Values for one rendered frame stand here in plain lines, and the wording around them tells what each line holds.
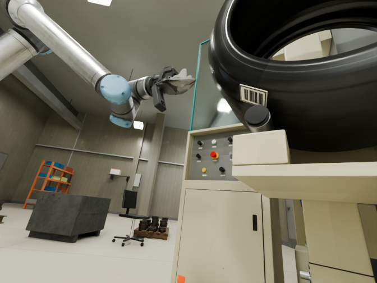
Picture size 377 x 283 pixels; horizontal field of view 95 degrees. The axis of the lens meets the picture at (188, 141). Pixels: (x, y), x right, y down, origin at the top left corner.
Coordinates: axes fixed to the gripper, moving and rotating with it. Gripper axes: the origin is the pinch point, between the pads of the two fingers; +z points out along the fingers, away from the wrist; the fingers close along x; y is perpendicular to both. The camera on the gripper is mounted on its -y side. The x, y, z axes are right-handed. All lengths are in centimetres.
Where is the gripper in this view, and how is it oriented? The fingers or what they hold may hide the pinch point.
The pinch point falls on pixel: (192, 82)
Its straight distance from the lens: 63.8
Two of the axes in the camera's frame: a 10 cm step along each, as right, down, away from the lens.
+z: 8.3, 0.1, -5.6
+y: 2.1, -9.3, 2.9
